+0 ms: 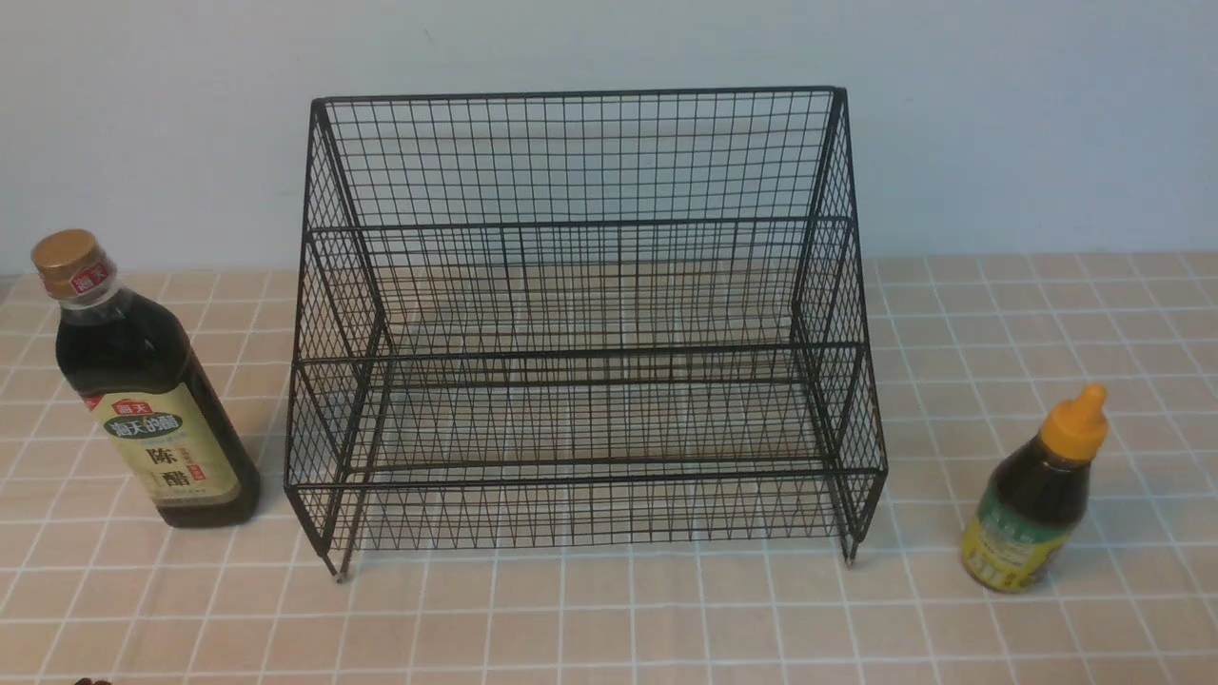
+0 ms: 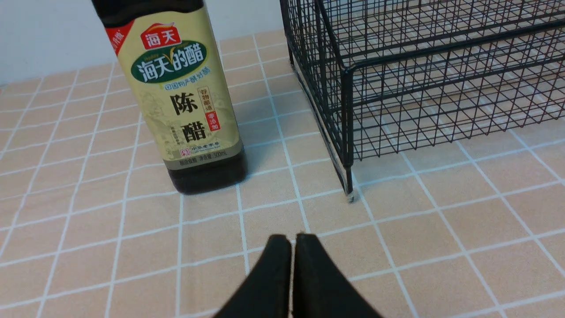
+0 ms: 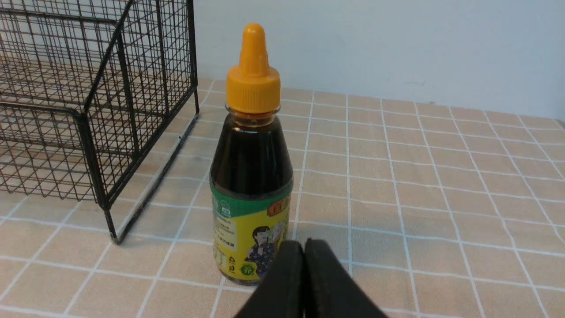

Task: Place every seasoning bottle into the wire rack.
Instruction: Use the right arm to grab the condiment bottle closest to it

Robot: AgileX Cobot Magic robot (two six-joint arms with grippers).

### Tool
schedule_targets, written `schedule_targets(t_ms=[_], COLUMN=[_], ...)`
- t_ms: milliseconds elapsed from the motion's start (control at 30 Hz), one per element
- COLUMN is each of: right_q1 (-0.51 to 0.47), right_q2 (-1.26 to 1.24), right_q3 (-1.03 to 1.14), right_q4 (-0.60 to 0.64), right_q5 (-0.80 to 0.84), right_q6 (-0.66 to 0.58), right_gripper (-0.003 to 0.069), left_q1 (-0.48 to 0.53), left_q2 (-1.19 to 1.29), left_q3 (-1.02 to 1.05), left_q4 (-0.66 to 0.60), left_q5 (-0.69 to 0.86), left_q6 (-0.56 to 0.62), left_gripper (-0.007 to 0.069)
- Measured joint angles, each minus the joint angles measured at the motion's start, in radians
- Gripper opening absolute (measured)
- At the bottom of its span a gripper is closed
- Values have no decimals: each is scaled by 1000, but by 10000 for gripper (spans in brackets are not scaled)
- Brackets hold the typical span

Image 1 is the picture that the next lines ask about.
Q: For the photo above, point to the small bottle orange cap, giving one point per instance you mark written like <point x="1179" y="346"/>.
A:
<point x="1036" y="497"/>

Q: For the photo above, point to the dark vinegar bottle gold cap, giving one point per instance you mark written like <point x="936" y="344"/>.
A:
<point x="131" y="362"/>

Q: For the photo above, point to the black wire mesh rack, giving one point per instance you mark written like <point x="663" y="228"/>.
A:
<point x="531" y="320"/>

